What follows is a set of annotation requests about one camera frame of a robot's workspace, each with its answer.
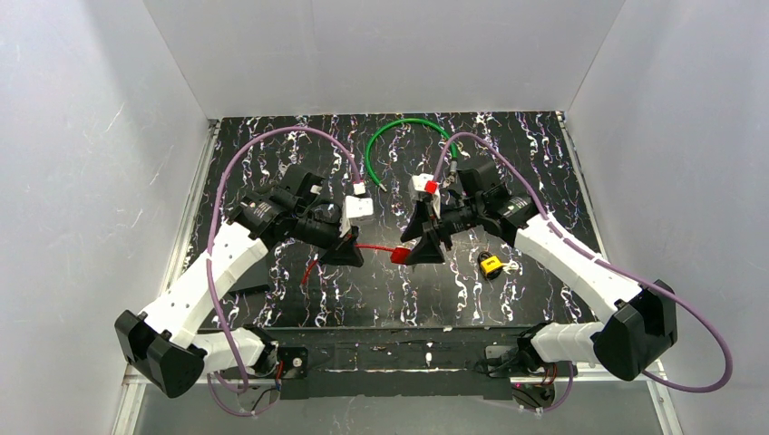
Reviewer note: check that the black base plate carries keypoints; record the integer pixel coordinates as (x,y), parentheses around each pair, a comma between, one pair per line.
(400,361)

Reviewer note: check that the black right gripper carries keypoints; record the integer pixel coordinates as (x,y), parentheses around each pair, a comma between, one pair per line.
(440,223)

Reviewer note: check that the yellow padlock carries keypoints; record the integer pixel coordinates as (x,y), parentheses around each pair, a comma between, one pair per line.
(490,265)

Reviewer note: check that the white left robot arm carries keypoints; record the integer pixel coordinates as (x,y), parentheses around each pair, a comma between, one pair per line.
(164,342)

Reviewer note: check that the aluminium frame rail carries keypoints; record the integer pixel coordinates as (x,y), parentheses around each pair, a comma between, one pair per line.
(134,383)

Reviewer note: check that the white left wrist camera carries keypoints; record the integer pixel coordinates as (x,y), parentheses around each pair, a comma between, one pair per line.
(357,209)

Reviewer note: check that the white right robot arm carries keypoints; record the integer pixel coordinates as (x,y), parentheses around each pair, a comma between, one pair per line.
(633,326)

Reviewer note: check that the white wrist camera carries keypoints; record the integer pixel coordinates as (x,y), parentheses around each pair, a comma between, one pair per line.
(422,188)
(357,209)

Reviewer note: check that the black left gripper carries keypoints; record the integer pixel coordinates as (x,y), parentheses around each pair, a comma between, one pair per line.
(339,241)

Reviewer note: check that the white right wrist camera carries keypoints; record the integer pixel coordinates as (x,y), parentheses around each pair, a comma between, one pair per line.
(422,188)

